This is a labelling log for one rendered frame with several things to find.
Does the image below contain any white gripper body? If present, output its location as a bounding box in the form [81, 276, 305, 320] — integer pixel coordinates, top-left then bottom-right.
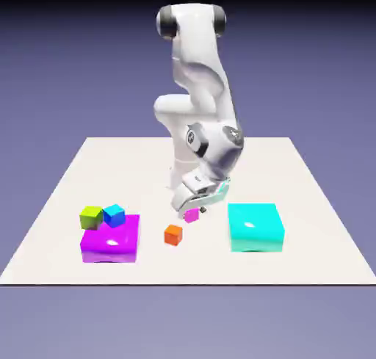
[170, 178, 231, 212]

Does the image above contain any small blue cube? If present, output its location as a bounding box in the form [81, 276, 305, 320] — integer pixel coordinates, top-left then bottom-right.
[103, 203, 126, 229]

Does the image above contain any small green cube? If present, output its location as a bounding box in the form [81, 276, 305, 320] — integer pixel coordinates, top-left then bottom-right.
[79, 205, 104, 231]

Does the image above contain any large cyan box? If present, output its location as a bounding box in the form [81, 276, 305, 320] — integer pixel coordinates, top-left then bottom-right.
[227, 203, 286, 253]

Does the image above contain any small orange cube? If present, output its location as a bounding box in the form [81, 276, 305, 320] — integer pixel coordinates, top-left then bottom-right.
[164, 224, 184, 247]

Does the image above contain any large magenta box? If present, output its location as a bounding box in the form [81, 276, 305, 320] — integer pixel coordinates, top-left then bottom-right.
[79, 214, 141, 264]

